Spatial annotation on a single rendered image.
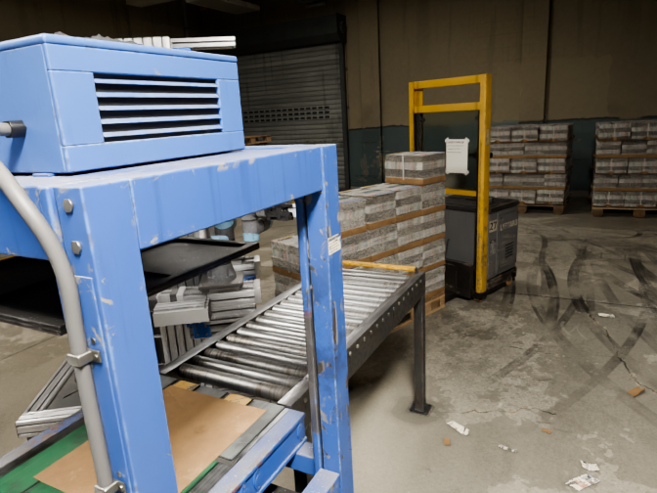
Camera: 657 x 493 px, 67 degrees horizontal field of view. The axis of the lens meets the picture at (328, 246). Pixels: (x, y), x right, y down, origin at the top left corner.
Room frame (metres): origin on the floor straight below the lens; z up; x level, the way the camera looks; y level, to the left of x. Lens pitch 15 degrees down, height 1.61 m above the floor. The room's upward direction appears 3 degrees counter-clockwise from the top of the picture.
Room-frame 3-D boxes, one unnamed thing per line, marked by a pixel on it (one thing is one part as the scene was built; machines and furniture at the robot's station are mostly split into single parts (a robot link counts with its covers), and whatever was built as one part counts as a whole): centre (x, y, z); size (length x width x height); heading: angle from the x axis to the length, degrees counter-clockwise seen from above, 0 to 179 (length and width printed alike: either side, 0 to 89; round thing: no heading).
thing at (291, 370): (1.60, 0.28, 0.77); 0.47 x 0.05 x 0.05; 62
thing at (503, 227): (4.47, -1.33, 0.40); 0.69 x 0.55 x 0.80; 41
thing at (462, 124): (4.24, -1.06, 1.28); 0.57 x 0.01 x 0.65; 41
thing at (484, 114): (3.98, -1.26, 0.97); 0.09 x 0.09 x 1.75; 41
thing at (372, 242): (3.47, -0.17, 0.42); 1.17 x 0.39 x 0.83; 131
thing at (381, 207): (3.55, -0.27, 0.95); 0.38 x 0.29 x 0.23; 42
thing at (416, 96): (4.48, -0.83, 0.97); 0.09 x 0.09 x 1.75; 41
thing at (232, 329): (2.12, 0.28, 0.74); 1.34 x 0.05 x 0.12; 152
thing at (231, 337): (1.71, 0.22, 0.77); 0.47 x 0.05 x 0.05; 62
